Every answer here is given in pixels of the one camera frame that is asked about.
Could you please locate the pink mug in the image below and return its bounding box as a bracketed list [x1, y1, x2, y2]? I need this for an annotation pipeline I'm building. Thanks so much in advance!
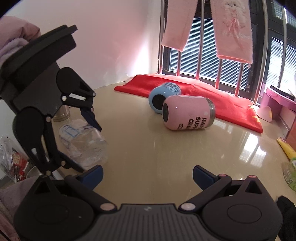
[162, 95, 216, 131]

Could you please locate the snack packets pile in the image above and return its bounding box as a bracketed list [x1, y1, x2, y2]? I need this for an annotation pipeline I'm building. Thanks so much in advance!
[1, 136, 29, 183]

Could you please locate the metal towel rack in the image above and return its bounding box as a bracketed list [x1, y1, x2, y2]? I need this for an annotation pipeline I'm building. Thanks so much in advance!
[161, 1, 295, 102]

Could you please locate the green glass jar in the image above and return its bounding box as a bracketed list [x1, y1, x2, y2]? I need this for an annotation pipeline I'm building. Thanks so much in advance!
[282, 158, 296, 191]

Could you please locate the steel thermos flask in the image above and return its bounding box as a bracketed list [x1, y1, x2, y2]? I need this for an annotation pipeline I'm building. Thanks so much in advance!
[53, 105, 70, 122]

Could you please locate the blue mug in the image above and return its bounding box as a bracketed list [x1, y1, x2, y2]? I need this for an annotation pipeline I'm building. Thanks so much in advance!
[148, 82, 181, 114]

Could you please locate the right pink embroidered towel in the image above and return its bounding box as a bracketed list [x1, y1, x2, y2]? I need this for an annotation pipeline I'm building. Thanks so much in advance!
[210, 0, 253, 64]

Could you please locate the pink round pad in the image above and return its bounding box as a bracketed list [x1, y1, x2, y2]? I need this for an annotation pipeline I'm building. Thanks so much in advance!
[256, 106, 273, 123]

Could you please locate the red cloth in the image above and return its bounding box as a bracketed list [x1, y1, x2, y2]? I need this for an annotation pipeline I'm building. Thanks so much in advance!
[114, 74, 264, 134]

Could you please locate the left pink hanging towel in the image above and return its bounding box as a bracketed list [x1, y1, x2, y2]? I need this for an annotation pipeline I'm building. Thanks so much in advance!
[161, 0, 198, 52]

